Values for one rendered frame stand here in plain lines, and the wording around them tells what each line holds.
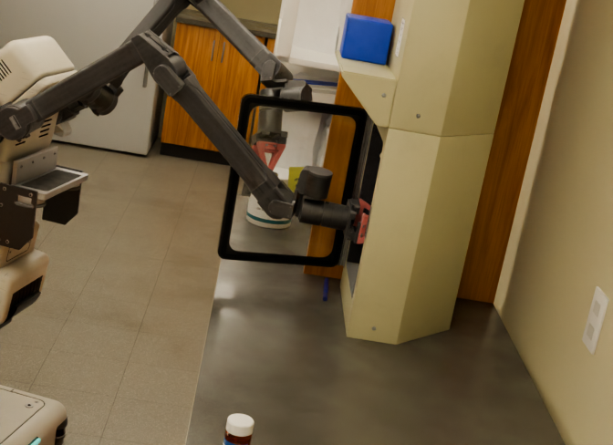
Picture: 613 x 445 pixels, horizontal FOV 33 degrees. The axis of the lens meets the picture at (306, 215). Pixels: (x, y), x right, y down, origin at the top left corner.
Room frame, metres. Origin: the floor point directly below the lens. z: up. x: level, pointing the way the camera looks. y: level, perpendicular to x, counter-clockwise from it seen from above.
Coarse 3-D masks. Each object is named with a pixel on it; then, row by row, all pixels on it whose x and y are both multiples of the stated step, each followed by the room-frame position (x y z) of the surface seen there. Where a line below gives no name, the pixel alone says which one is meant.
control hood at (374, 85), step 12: (348, 60) 2.28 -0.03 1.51; (348, 72) 2.11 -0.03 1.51; (360, 72) 2.13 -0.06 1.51; (372, 72) 2.16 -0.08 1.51; (384, 72) 2.19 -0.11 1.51; (348, 84) 2.11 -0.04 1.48; (360, 84) 2.11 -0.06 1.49; (372, 84) 2.11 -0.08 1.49; (384, 84) 2.11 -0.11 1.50; (396, 84) 2.11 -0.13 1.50; (360, 96) 2.11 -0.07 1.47; (372, 96) 2.11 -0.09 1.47; (384, 96) 2.11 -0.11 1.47; (372, 108) 2.11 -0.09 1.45; (384, 108) 2.11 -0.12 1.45; (384, 120) 2.11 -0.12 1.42
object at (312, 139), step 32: (256, 128) 2.34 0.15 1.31; (288, 128) 2.36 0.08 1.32; (320, 128) 2.38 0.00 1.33; (352, 128) 2.41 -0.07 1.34; (288, 160) 2.36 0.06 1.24; (320, 160) 2.39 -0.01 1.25; (256, 224) 2.35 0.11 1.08; (288, 224) 2.37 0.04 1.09; (320, 224) 2.40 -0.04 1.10; (320, 256) 2.40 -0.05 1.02
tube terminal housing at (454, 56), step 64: (448, 0) 2.12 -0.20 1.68; (512, 0) 2.23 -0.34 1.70; (448, 64) 2.12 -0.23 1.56; (384, 128) 2.17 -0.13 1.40; (448, 128) 2.13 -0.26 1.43; (384, 192) 2.11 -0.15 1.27; (448, 192) 2.17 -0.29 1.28; (384, 256) 2.11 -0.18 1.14; (448, 256) 2.21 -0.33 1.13; (384, 320) 2.12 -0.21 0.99; (448, 320) 2.26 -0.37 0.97
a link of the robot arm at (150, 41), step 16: (144, 32) 2.29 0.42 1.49; (128, 48) 2.26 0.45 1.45; (144, 48) 2.24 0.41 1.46; (160, 48) 2.26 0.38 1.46; (96, 64) 2.28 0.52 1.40; (112, 64) 2.27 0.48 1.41; (128, 64) 2.26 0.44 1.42; (160, 64) 2.24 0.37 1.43; (176, 64) 2.25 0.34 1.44; (64, 80) 2.29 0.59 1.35; (80, 80) 2.28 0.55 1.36; (96, 80) 2.28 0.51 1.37; (112, 80) 2.29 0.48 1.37; (48, 96) 2.29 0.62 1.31; (64, 96) 2.29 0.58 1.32; (80, 96) 2.29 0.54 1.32; (0, 112) 2.29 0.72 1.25; (16, 112) 2.28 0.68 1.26; (32, 112) 2.28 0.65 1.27; (48, 112) 2.29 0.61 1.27; (0, 128) 2.29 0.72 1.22; (16, 128) 2.28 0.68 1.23
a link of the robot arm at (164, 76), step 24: (168, 72) 2.22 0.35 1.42; (192, 72) 2.32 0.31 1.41; (192, 96) 2.25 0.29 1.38; (216, 120) 2.24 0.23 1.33; (216, 144) 2.25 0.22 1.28; (240, 144) 2.24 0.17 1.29; (240, 168) 2.24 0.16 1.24; (264, 168) 2.25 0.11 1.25; (264, 192) 2.23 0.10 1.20; (288, 192) 2.26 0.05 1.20
